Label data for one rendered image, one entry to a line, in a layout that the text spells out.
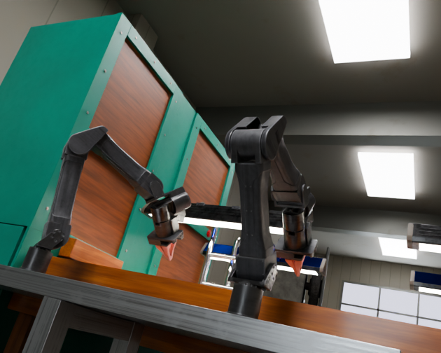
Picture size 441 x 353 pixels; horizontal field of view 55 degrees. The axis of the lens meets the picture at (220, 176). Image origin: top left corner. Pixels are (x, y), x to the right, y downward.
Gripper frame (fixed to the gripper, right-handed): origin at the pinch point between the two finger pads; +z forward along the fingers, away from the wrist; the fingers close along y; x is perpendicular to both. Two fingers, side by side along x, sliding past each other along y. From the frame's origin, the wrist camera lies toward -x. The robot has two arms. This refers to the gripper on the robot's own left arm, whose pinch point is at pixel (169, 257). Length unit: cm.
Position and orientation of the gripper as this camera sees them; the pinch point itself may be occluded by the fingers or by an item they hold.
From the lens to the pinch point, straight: 143.1
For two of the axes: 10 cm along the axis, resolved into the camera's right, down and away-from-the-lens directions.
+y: -8.9, -0.6, 4.5
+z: 1.3, 9.2, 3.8
